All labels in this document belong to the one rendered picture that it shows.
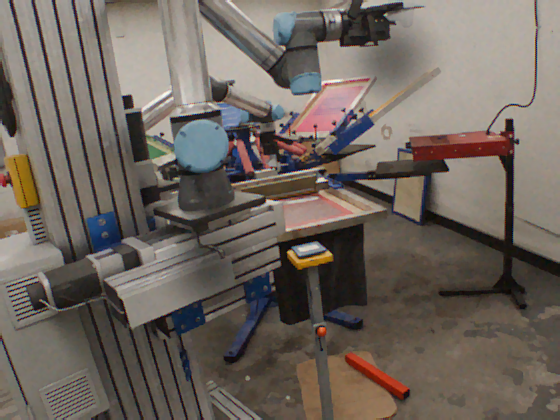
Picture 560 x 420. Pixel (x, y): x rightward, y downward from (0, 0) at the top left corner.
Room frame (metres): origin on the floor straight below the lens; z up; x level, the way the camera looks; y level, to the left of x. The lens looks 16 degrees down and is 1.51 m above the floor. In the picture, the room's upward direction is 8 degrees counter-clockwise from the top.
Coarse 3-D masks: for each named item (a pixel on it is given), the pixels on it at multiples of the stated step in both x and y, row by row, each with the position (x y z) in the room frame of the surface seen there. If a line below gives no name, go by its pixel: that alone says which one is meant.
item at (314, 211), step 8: (288, 200) 2.22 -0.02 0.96; (312, 200) 2.15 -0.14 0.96; (320, 200) 2.13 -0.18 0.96; (328, 200) 2.11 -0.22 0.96; (296, 208) 2.04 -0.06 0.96; (304, 208) 2.02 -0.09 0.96; (312, 208) 2.00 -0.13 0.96; (320, 208) 1.98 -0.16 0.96; (328, 208) 1.96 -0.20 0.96; (336, 208) 1.95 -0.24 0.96; (344, 208) 1.93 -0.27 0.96; (304, 216) 1.89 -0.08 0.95; (312, 216) 1.87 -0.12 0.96; (320, 216) 1.85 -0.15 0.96; (328, 216) 1.84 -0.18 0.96; (336, 216) 1.82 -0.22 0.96
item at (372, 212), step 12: (336, 192) 2.16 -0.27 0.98; (348, 192) 2.08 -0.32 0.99; (360, 204) 1.89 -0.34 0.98; (372, 204) 1.81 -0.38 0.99; (348, 216) 1.69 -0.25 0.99; (360, 216) 1.68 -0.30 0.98; (372, 216) 1.70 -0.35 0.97; (384, 216) 1.71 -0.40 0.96; (288, 228) 1.64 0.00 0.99; (300, 228) 1.62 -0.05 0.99; (312, 228) 1.63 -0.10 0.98; (324, 228) 1.64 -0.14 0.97; (336, 228) 1.66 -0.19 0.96
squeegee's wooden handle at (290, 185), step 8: (304, 176) 2.27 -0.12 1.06; (312, 176) 2.26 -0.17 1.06; (264, 184) 2.20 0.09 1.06; (272, 184) 2.20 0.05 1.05; (280, 184) 2.21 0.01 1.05; (288, 184) 2.22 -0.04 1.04; (296, 184) 2.23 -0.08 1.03; (304, 184) 2.24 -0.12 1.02; (312, 184) 2.25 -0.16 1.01; (248, 192) 2.17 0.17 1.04; (256, 192) 2.18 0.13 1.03; (264, 192) 2.19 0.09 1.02; (272, 192) 2.20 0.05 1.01; (280, 192) 2.21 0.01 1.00
